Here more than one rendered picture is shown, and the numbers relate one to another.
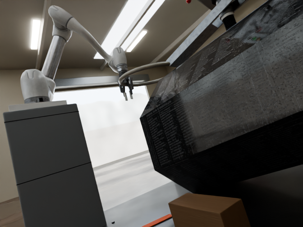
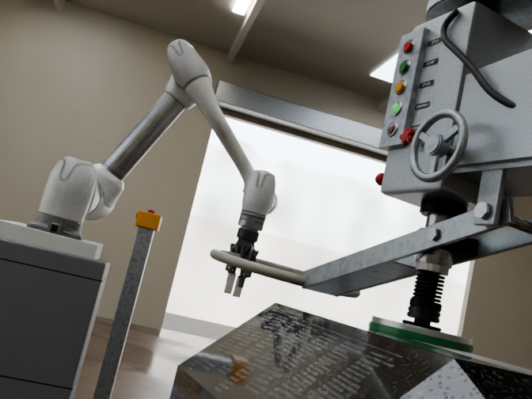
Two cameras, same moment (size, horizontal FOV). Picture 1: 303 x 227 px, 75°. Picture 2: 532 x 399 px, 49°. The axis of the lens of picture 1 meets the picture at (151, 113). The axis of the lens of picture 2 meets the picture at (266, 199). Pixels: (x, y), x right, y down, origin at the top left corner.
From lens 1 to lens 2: 0.88 m
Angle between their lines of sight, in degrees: 24
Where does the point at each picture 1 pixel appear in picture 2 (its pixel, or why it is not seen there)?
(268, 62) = not seen: outside the picture
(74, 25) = (197, 95)
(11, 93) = (158, 89)
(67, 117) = (73, 285)
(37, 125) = (15, 279)
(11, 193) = not seen: hidden behind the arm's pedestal
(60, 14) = (181, 64)
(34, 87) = (60, 197)
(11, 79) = not seen: hidden behind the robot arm
